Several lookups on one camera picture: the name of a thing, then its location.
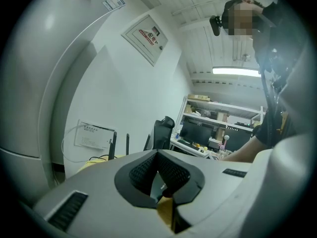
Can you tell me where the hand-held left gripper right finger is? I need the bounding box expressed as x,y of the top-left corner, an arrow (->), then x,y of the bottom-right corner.
158,149 -> 252,238

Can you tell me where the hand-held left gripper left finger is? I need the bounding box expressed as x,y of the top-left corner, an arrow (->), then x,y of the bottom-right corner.
33,149 -> 171,238

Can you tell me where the person's right forearm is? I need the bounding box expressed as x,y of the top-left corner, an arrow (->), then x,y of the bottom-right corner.
220,135 -> 269,163

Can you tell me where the white computer desk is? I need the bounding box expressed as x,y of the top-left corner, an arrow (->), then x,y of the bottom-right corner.
169,136 -> 218,160

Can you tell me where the black monitor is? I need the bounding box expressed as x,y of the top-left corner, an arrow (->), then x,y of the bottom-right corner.
179,120 -> 214,147

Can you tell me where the black high-back office chair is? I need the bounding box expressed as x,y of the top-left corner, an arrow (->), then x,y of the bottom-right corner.
150,116 -> 176,150

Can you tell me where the white storage shelf unit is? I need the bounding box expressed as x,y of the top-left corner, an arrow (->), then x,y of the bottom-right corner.
175,94 -> 267,146

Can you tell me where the long ceiling tube light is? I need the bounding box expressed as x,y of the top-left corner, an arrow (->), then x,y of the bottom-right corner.
212,67 -> 262,77

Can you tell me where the silver refrigerator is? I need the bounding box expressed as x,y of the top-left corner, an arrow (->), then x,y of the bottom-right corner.
0,0 -> 124,190

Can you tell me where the white electrical panel box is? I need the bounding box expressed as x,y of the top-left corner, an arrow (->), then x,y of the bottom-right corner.
121,14 -> 169,67

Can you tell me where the person's black shirt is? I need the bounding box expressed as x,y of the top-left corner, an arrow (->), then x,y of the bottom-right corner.
252,0 -> 317,148

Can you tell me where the person's head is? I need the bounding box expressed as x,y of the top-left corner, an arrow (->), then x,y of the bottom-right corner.
221,0 -> 264,37

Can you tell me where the refrigerator energy label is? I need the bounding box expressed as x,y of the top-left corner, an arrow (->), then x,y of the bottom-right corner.
102,0 -> 125,11

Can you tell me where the white wall network box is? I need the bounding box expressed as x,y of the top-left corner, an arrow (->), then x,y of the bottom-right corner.
74,119 -> 116,150

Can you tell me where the white cable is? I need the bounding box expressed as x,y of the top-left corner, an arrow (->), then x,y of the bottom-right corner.
61,125 -> 87,163

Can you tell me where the black head camera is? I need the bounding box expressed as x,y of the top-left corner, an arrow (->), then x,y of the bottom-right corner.
210,15 -> 223,36

